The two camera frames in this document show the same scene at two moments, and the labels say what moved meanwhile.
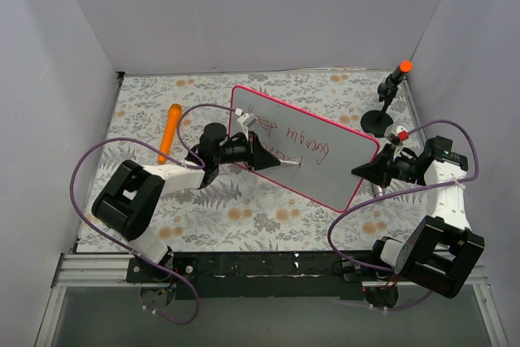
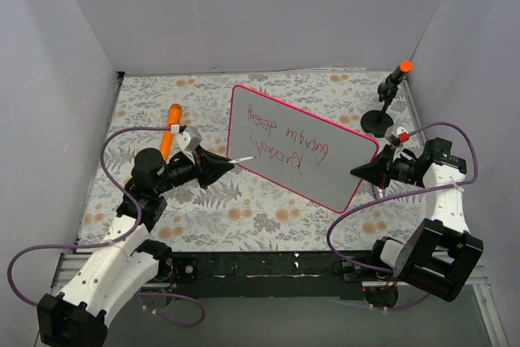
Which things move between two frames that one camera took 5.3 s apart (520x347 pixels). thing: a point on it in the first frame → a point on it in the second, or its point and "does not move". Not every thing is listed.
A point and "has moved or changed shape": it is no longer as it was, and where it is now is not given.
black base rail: [263, 275] does not move
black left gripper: [252, 150] → [201, 165]
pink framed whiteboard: [327, 152] does not move
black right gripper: [388, 163] does not move
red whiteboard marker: [288, 162] has moved or changed shape
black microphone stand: [376, 122] does not move
